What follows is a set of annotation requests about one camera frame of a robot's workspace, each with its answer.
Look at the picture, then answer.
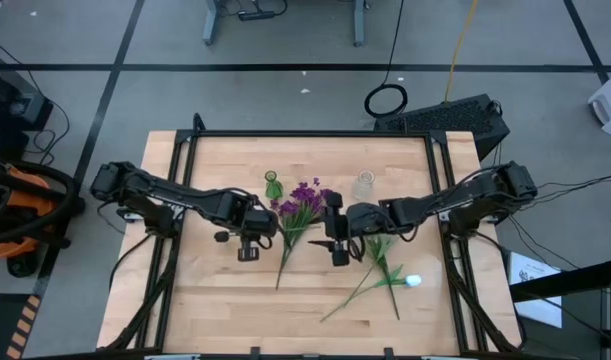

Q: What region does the grey desk leg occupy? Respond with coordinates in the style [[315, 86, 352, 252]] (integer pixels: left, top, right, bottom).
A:
[[351, 0, 370, 49], [202, 0, 227, 46]]

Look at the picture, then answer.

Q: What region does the white small-blossom flower bunch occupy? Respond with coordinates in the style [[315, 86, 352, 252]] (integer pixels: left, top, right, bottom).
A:
[[364, 233, 402, 321]]

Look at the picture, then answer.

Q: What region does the black power strip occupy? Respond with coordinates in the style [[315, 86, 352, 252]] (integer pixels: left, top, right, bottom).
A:
[[237, 9, 277, 22]]

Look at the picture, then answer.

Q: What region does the yellow hanging cable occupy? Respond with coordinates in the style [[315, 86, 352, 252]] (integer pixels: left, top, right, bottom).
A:
[[443, 0, 481, 104]]

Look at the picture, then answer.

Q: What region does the green glass vase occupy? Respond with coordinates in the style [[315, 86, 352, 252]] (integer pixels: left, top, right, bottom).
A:
[[263, 169, 285, 201]]

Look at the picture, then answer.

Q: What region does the purple artificial flower bunch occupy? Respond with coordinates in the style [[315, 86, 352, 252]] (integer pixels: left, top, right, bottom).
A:
[[268, 197, 311, 291], [289, 176, 336, 236]]

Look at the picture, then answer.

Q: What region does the black hanging cable with coil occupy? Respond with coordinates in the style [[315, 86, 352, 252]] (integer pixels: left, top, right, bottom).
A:
[[363, 0, 410, 120]]

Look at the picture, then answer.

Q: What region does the black metal table frame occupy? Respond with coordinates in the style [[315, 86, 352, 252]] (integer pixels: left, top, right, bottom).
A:
[[97, 112, 529, 360]]

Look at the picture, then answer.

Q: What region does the black mat with orange stripes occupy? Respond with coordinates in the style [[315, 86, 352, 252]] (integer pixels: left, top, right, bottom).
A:
[[0, 292, 41, 360]]

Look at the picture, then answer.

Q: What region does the black metal beam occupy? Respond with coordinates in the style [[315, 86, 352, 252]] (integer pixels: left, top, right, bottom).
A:
[[509, 257, 611, 304]]

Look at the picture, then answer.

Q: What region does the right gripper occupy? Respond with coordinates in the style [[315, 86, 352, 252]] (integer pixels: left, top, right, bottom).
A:
[[308, 191, 359, 268]]

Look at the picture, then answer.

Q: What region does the black computer tower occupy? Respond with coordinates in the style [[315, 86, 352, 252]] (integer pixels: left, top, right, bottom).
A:
[[373, 93, 511, 162]]

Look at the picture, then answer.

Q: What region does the clear glass vase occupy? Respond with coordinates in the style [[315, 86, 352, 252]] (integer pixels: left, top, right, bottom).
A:
[[353, 168, 376, 202]]

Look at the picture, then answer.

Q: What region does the black equipment box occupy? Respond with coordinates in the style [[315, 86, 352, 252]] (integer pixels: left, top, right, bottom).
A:
[[0, 47, 54, 161]]

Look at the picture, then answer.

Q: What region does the orange vacuum with black hose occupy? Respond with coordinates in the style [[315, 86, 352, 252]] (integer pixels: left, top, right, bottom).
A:
[[0, 154, 86, 279]]

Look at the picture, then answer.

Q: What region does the white paper sheet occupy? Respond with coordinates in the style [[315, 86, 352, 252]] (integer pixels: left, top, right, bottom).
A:
[[508, 251, 564, 330]]

